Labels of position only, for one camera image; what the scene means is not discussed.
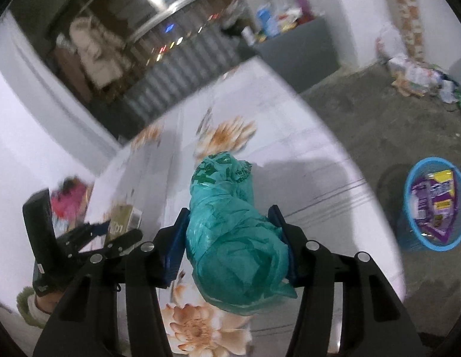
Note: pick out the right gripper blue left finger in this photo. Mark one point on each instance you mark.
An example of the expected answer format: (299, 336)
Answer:
(85, 321)

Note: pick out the purple snack bag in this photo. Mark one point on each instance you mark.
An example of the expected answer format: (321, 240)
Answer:
(433, 204)

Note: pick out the teal plastic bag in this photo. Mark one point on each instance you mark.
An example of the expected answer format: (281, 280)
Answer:
(240, 260)

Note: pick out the blue mesh trash basket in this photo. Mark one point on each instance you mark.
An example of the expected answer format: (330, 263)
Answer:
(409, 236)

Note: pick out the person's left hand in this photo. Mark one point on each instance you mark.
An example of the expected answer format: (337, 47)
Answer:
(47, 303)

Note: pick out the pink cloth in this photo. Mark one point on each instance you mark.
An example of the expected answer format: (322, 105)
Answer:
(69, 202)

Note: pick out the beige hanging jacket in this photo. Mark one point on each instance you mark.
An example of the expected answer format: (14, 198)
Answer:
(100, 50)

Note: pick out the metal balcony railing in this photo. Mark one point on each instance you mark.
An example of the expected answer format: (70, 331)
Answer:
(169, 63)

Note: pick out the floral tablecloth table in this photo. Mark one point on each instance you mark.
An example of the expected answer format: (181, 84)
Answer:
(239, 146)

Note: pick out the pile of papers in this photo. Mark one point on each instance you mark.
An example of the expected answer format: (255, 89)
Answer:
(416, 79)

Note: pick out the dark grey cabinet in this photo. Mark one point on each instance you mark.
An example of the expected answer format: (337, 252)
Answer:
(302, 57)

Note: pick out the white plastic bag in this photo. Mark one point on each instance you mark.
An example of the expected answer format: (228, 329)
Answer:
(389, 43)

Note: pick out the tall patterned cardboard box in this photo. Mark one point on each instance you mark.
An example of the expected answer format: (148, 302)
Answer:
(411, 28)

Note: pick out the blue detergent bottle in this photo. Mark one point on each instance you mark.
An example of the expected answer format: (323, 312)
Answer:
(267, 21)

